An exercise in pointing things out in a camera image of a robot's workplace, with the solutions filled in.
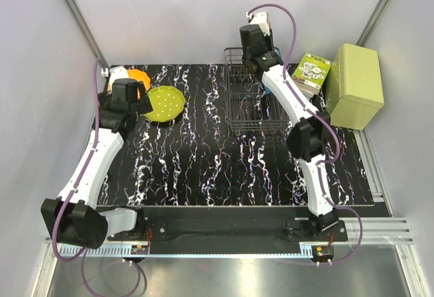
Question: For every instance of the black wire dish rack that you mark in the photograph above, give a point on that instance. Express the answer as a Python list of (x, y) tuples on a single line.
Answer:
[(250, 109)]

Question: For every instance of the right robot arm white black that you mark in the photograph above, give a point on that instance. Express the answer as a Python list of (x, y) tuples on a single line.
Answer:
[(310, 127)]

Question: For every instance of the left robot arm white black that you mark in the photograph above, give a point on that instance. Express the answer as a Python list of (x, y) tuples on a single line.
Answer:
[(72, 217)]

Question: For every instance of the green dotted plate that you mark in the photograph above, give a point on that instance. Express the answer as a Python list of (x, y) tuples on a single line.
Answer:
[(167, 103)]

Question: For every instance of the orange dotted plate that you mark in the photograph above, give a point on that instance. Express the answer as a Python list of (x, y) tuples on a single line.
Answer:
[(138, 75)]

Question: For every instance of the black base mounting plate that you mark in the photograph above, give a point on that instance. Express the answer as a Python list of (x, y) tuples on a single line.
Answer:
[(293, 229)]

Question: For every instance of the green book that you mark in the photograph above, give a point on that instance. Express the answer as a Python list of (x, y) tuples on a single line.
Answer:
[(311, 73)]

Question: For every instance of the light green box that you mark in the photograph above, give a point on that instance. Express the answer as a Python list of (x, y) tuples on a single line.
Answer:
[(354, 87)]

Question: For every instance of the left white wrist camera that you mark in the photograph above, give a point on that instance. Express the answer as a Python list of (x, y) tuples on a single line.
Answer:
[(115, 73)]

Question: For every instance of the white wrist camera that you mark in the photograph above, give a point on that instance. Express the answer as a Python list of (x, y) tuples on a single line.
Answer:
[(262, 20), (115, 73)]

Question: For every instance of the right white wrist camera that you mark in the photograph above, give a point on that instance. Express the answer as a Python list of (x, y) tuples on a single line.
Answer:
[(262, 20)]

